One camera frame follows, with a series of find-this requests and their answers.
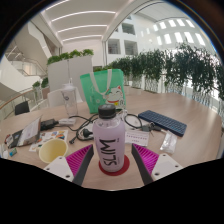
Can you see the white adapter block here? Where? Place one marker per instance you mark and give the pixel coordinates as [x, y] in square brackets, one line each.
[66, 121]

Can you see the black chair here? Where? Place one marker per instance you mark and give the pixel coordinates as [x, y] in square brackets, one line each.
[21, 107]

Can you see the ceiling light strips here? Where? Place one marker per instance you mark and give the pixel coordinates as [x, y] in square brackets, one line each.
[83, 13]

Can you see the glass railing with wooden rail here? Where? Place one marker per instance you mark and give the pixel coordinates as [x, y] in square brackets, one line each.
[13, 101]

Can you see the lilac bottle with black cap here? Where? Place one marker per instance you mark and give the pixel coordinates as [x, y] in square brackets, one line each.
[108, 140]

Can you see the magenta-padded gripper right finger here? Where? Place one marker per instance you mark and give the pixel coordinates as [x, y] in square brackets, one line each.
[160, 165]

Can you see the clear plastic packet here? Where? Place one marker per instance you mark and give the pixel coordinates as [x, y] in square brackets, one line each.
[169, 142]

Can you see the bunch of keys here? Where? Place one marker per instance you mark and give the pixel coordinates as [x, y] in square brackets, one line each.
[150, 127]

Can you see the dark blue keyboard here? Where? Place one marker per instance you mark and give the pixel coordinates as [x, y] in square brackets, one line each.
[163, 122]

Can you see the black charger block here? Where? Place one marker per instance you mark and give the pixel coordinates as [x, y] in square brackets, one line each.
[48, 124]

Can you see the flat round red coaster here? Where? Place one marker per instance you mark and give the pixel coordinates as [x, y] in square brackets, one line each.
[126, 166]

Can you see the open notebook with dark cover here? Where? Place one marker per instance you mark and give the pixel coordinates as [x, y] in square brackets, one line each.
[28, 133]

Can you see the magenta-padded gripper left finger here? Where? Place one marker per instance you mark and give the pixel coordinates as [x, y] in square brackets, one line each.
[63, 166]

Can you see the green tote bag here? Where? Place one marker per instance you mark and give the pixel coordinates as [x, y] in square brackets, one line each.
[100, 90]

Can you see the row of green potted plants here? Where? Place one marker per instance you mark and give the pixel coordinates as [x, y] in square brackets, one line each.
[186, 70]

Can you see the white printed card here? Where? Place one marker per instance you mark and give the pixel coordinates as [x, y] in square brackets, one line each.
[136, 137]

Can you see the white cabinet topped with plants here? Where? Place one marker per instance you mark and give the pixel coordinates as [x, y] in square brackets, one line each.
[70, 71]

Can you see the planter with green plant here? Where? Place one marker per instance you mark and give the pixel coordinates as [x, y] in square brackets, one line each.
[42, 88]

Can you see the pale yellow mug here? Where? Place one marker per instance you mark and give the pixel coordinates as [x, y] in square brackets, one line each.
[53, 150]

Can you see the colourful sticker sheet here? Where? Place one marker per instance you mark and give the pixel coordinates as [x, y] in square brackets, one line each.
[50, 136]

